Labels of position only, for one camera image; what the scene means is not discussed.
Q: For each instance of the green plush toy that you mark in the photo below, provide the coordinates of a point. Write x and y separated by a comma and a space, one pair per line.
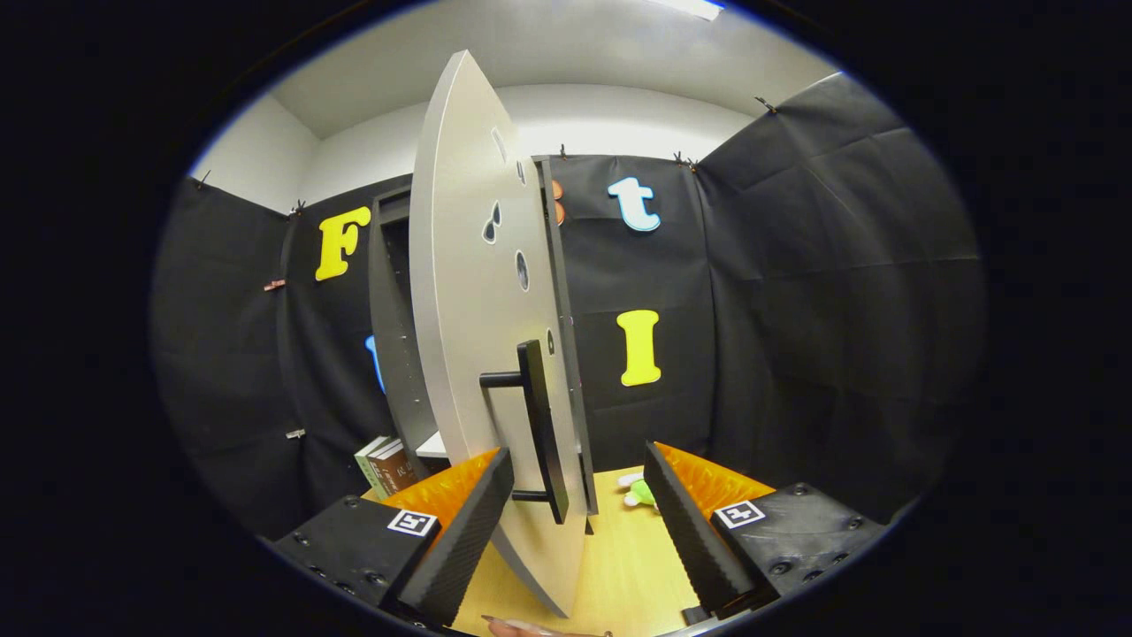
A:
641, 494

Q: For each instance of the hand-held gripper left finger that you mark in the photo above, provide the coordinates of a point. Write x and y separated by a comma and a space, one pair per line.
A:
460, 548

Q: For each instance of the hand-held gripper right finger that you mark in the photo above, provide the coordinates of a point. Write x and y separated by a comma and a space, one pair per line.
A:
690, 540

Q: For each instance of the beige cabinet door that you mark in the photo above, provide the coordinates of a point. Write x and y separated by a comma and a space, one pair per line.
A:
460, 310

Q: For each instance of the long ceiling light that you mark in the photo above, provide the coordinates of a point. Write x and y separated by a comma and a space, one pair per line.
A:
690, 7

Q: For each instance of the grey cabinet body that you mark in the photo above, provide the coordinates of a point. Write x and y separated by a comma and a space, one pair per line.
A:
393, 336

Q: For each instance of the green book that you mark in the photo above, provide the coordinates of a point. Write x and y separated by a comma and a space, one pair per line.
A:
370, 469

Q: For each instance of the black backdrop cloth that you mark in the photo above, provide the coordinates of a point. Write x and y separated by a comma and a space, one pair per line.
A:
796, 310

